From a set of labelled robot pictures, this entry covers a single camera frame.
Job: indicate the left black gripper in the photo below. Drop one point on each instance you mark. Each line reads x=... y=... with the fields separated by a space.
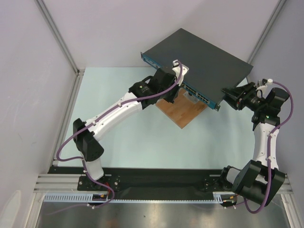
x=170 y=99

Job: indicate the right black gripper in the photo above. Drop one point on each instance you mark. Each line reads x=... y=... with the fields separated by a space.
x=241 y=97

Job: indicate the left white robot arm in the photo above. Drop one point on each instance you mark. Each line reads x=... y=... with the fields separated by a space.
x=164 y=84

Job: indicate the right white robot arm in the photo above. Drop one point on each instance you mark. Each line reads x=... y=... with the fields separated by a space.
x=260 y=179

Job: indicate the wooden board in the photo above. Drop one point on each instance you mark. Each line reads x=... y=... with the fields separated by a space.
x=182 y=111

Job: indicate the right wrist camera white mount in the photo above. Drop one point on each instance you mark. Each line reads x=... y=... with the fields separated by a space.
x=263 y=84

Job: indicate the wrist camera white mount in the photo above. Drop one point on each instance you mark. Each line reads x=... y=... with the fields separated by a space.
x=263 y=84
x=180 y=70

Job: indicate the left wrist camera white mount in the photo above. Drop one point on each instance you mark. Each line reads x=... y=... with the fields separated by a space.
x=180 y=70

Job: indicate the black network switch blue front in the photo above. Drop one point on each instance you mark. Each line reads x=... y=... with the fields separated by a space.
x=210 y=69

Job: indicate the left aluminium frame post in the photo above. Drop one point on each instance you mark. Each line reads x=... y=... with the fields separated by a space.
x=57 y=35

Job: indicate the aluminium frame post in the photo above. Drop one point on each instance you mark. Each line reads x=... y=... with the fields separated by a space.
x=266 y=30
x=57 y=35

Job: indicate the slotted cable duct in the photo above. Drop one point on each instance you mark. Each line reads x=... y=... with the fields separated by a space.
x=99 y=198

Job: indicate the right aluminium frame post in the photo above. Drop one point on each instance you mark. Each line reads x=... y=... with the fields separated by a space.
x=266 y=30

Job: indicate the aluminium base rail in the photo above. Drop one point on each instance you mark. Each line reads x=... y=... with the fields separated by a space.
x=57 y=183

